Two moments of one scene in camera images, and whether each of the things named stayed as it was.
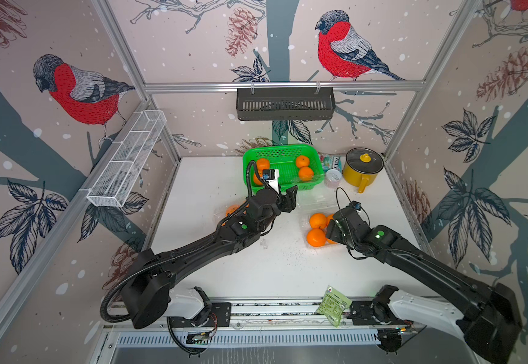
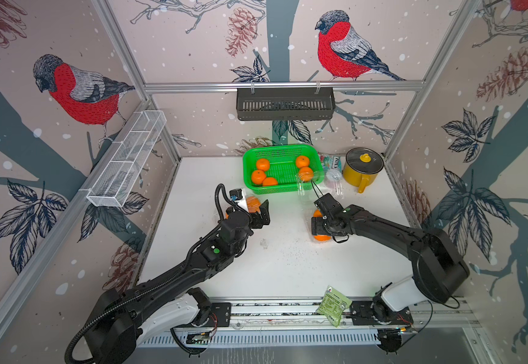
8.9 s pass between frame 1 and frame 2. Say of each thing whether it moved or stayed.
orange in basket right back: stayed
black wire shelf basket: stayed
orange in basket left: stayed
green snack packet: stayed
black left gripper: moved
